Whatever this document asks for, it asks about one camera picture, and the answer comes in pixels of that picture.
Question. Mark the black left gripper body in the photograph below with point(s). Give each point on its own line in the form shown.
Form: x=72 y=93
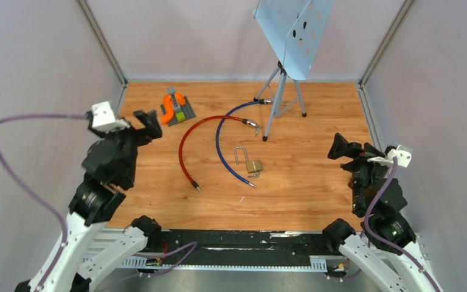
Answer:
x=131 y=139

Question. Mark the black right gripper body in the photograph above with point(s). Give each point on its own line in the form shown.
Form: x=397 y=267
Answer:
x=362 y=171

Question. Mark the small silver keys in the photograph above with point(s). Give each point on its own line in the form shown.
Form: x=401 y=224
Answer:
x=254 y=175
x=258 y=129

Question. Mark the blue cable lock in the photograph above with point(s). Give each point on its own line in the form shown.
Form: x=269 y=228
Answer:
x=232 y=136

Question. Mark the brass padlock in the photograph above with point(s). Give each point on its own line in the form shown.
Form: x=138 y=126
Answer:
x=251 y=165

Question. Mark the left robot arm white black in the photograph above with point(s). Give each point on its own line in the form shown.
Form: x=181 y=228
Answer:
x=110 y=167

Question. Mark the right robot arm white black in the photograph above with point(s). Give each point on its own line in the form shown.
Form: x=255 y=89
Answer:
x=387 y=250

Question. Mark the orange grey toy block build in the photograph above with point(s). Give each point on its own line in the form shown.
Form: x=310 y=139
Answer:
x=176 y=108

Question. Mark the light blue music stand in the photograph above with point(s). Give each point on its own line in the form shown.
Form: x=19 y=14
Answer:
x=294 y=30

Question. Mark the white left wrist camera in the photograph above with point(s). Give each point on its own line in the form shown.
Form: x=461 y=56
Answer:
x=104 y=119

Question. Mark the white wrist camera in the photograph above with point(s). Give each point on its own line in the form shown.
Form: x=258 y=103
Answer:
x=104 y=119
x=402 y=154

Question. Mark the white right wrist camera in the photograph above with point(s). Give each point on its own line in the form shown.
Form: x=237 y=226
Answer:
x=402 y=154

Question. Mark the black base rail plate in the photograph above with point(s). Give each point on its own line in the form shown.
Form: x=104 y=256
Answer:
x=249 y=248

